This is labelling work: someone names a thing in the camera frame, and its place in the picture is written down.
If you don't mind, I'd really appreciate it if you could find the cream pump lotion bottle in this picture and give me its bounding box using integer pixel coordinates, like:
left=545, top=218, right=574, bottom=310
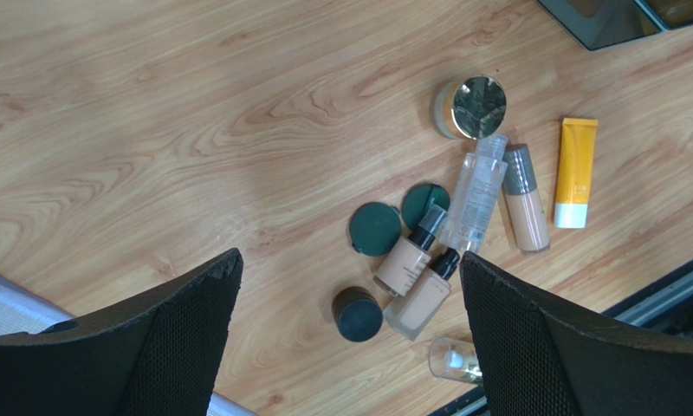
left=428, top=336, right=483, bottom=386

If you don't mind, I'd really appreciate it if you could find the grey cap foundation bottle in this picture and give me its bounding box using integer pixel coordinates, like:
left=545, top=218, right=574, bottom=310
left=502, top=144, right=551, bottom=255

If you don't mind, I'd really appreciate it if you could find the orange cosmetic tube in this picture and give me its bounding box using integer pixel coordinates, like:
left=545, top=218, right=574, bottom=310
left=554, top=118, right=599, bottom=229

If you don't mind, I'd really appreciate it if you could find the dark green round compact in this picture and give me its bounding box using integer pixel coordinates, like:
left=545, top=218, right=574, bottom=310
left=348, top=202, right=402, bottom=257

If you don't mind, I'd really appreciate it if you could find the clear plastic bottle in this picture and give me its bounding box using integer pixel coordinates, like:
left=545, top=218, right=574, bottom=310
left=439, top=134, right=508, bottom=253

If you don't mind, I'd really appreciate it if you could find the small black jar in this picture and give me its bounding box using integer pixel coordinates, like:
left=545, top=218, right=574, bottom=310
left=332, top=286, right=383, bottom=342

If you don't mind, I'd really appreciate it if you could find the teal drawer organizer box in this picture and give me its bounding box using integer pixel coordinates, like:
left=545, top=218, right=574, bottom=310
left=536, top=0, right=693, bottom=51

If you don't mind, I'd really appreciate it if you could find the gold lid cream jar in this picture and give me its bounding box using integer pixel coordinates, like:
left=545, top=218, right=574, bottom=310
left=430, top=75, right=507, bottom=140

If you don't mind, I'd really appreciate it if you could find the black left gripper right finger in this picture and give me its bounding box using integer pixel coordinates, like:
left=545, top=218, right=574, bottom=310
left=460, top=250, right=693, bottom=416

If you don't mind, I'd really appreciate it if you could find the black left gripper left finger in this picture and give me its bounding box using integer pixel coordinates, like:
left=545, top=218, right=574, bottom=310
left=0, top=248, right=244, bottom=415

